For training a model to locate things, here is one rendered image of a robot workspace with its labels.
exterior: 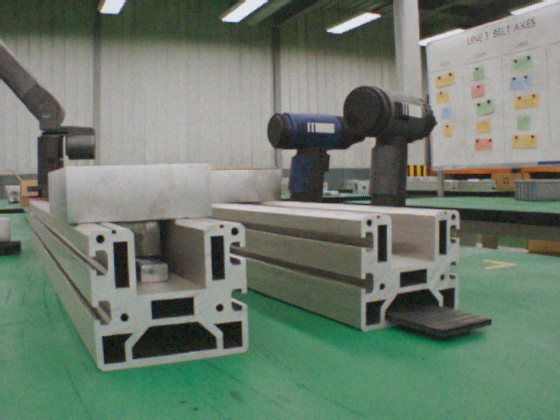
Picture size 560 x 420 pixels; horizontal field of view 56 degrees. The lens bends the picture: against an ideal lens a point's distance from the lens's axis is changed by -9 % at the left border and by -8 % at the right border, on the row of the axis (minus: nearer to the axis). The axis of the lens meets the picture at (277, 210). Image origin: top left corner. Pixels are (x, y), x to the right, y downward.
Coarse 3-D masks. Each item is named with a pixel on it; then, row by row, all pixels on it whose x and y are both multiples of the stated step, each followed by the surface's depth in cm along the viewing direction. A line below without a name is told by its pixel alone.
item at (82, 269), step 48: (48, 240) 61; (96, 240) 34; (192, 240) 37; (240, 240) 36; (96, 288) 32; (144, 288) 36; (192, 288) 36; (240, 288) 37; (96, 336) 32; (144, 336) 39; (192, 336) 39; (240, 336) 37
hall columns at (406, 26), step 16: (400, 0) 885; (416, 0) 868; (400, 16) 887; (416, 16) 869; (400, 32) 888; (416, 32) 869; (400, 48) 888; (416, 48) 870; (400, 64) 889; (416, 64) 871; (400, 80) 890; (416, 80) 871; (416, 96) 872; (416, 144) 875; (416, 160) 876
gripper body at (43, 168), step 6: (42, 162) 112; (54, 162) 113; (60, 162) 114; (42, 168) 112; (48, 168) 112; (54, 168) 112; (60, 168) 114; (42, 174) 112; (42, 180) 112; (48, 180) 112; (30, 186) 110; (36, 186) 111; (42, 186) 111; (48, 186) 112
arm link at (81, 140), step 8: (48, 104) 110; (40, 112) 110; (48, 112) 110; (40, 120) 110; (48, 120) 110; (40, 128) 110; (48, 128) 110; (56, 128) 112; (64, 128) 113; (72, 128) 114; (80, 128) 114; (88, 128) 114; (72, 136) 114; (80, 136) 114; (88, 136) 114; (72, 144) 113; (80, 144) 113; (88, 144) 114; (72, 152) 113; (80, 152) 114; (88, 152) 114
